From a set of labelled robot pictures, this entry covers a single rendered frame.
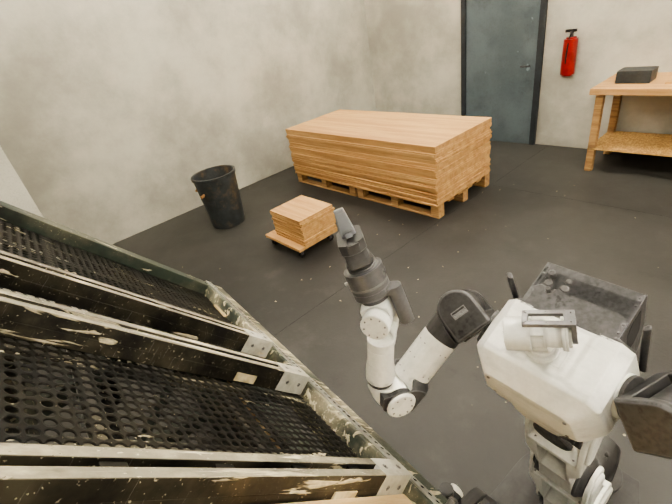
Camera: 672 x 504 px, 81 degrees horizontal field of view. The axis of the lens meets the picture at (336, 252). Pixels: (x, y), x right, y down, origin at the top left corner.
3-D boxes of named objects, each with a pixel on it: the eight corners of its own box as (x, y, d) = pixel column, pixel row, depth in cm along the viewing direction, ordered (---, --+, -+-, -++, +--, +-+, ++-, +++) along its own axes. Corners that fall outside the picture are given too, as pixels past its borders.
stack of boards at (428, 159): (490, 184, 466) (492, 116, 427) (437, 220, 412) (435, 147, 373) (347, 158, 636) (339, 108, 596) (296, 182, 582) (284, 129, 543)
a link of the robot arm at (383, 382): (359, 337, 99) (360, 392, 108) (376, 365, 90) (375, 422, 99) (398, 327, 101) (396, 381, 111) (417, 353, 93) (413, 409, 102)
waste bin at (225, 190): (257, 217, 495) (243, 168, 462) (219, 236, 467) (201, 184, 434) (236, 208, 533) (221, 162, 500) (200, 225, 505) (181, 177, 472)
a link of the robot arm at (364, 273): (365, 219, 90) (383, 264, 94) (326, 235, 91) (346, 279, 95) (372, 236, 78) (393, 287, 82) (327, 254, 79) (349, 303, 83)
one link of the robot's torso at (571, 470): (551, 438, 143) (546, 371, 114) (605, 473, 130) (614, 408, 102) (528, 472, 138) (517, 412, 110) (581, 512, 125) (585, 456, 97)
